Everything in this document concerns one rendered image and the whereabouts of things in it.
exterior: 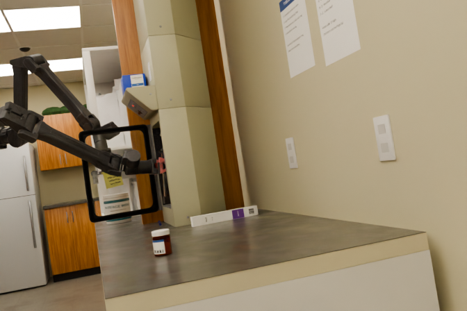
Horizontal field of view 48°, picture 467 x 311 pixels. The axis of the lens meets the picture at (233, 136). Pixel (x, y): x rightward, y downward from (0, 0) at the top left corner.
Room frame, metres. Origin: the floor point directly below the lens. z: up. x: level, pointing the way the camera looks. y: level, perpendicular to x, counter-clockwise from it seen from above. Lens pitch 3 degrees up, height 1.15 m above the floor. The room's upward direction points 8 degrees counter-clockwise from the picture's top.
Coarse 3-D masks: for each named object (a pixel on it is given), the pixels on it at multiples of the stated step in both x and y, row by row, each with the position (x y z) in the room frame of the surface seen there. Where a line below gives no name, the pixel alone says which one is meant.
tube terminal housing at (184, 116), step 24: (144, 48) 2.21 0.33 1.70; (168, 48) 2.08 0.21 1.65; (192, 48) 2.19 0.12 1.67; (144, 72) 2.32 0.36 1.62; (168, 72) 2.07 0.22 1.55; (192, 72) 2.16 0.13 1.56; (168, 96) 2.07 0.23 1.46; (192, 96) 2.14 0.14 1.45; (168, 120) 2.06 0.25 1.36; (192, 120) 2.12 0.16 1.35; (168, 144) 2.06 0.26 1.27; (192, 144) 2.10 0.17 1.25; (216, 144) 2.26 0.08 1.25; (168, 168) 2.06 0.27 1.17; (192, 168) 2.08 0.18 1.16; (216, 168) 2.23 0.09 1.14; (192, 192) 2.08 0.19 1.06; (216, 192) 2.21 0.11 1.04; (168, 216) 2.20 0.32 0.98; (192, 216) 2.08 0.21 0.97
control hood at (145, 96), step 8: (128, 88) 2.02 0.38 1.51; (136, 88) 2.03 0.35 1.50; (144, 88) 2.04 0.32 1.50; (152, 88) 2.05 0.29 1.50; (128, 96) 2.11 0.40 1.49; (136, 96) 2.03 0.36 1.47; (144, 96) 2.04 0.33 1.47; (152, 96) 2.05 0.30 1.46; (144, 104) 2.05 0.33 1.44; (152, 104) 2.05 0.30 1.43; (152, 112) 2.13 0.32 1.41
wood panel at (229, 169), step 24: (120, 0) 2.40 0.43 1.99; (120, 24) 2.39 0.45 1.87; (216, 24) 2.52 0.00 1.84; (120, 48) 2.39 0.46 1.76; (216, 48) 2.51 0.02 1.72; (216, 72) 2.51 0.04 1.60; (216, 96) 2.50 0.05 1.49; (144, 120) 2.40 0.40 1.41; (216, 120) 2.50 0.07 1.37; (240, 192) 2.52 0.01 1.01; (144, 216) 2.39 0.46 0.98
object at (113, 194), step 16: (96, 144) 2.26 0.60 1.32; (112, 144) 2.28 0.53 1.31; (128, 144) 2.31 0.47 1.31; (144, 144) 2.34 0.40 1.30; (112, 176) 2.28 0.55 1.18; (128, 176) 2.30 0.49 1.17; (144, 176) 2.33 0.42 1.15; (96, 192) 2.25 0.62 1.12; (112, 192) 2.27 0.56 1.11; (128, 192) 2.30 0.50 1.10; (144, 192) 2.32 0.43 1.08; (96, 208) 2.24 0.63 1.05; (112, 208) 2.27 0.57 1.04; (128, 208) 2.29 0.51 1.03; (144, 208) 2.32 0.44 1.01
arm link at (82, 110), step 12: (24, 60) 2.27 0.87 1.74; (36, 72) 2.31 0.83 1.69; (48, 72) 2.31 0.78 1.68; (48, 84) 2.32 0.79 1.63; (60, 84) 2.32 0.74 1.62; (60, 96) 2.33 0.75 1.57; (72, 96) 2.34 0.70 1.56; (72, 108) 2.33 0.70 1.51; (84, 108) 2.35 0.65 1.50; (84, 120) 2.33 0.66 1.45; (96, 120) 2.37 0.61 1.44
